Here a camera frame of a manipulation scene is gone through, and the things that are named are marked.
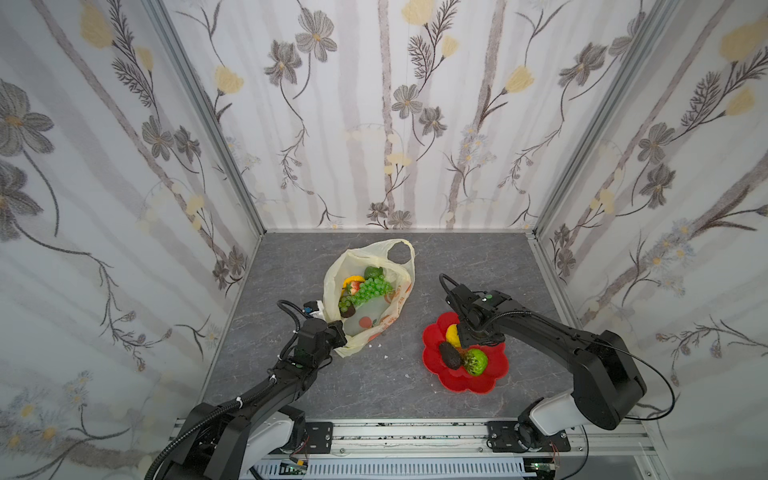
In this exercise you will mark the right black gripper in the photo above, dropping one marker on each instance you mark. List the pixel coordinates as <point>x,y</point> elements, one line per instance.
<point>466,321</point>

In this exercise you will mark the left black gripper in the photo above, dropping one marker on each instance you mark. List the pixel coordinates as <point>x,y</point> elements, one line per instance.
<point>332,330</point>

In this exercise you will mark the yellow fake lemon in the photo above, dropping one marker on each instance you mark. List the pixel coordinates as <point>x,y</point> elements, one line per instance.
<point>452,337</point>

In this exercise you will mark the red flower-shaped plate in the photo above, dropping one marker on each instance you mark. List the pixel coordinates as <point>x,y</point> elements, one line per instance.
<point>459,380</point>

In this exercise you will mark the green bumpy fake fruit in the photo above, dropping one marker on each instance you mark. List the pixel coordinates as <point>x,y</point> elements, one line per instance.
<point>475,362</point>

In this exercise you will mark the dark fake avocado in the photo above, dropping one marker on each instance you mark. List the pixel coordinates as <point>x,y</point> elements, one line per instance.
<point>450,356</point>

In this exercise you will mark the yellow plastic bag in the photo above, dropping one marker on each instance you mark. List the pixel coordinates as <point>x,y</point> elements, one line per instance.
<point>397,258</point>

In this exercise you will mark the green fake grapes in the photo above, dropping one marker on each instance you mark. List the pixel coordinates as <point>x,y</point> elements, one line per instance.
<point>370,289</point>

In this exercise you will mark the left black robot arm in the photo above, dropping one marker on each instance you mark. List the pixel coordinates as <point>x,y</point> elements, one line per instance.
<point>212,441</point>

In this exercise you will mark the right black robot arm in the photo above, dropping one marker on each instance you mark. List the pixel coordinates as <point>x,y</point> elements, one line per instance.
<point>606,382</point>

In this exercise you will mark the yellow fake banana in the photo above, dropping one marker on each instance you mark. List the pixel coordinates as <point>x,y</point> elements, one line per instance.
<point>352,279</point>

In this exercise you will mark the dark green fake lime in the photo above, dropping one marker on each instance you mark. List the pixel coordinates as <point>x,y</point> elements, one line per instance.
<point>372,272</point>

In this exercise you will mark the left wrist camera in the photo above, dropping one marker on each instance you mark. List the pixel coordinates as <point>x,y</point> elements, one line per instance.
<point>314,309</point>

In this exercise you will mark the white perforated cable duct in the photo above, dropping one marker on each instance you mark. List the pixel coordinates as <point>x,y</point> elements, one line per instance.
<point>394,468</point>

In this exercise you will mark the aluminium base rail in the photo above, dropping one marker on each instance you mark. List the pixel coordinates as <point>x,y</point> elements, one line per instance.
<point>583,453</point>

